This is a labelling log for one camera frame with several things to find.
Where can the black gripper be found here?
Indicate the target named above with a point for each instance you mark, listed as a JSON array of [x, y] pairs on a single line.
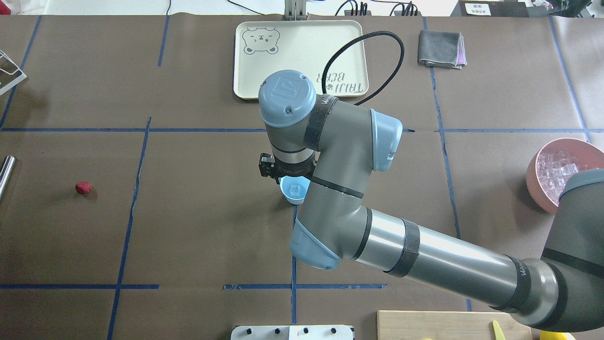
[[284, 172]]

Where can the clear ice cube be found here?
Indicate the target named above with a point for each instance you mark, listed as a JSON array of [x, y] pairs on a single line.
[[296, 190]]

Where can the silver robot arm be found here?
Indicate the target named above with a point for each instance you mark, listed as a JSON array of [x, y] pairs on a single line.
[[338, 145]]

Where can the light blue cup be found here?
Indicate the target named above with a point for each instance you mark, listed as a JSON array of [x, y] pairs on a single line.
[[285, 183]]

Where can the pink bowl of ice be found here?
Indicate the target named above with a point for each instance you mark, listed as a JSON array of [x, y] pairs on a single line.
[[554, 164]]

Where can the white cup rack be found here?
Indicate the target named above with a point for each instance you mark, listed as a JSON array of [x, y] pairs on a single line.
[[10, 74]]

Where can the cream bear tray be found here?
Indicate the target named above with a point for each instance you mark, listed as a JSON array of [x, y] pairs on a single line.
[[265, 47]]

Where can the white pillar with base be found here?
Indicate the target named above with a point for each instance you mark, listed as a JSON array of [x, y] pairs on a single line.
[[293, 332]]

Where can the folded grey cloth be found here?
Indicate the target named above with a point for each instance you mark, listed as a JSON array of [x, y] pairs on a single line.
[[441, 49]]

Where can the bamboo cutting board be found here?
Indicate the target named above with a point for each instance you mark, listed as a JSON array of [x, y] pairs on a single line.
[[438, 325]]

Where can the red strawberry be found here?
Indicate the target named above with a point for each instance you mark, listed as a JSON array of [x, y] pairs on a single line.
[[83, 188]]

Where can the black box with label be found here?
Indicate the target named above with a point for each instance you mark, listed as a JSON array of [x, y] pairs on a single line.
[[489, 8]]

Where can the yellow plastic knife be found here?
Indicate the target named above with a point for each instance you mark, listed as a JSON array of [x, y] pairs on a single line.
[[497, 331]]

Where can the yellow lemon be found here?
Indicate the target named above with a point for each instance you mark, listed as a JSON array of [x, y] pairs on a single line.
[[553, 335]]

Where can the steel muddler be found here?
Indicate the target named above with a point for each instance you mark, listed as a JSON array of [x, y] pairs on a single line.
[[5, 173]]

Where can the aluminium frame post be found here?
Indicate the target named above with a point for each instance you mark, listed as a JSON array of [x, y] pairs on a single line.
[[295, 10]]

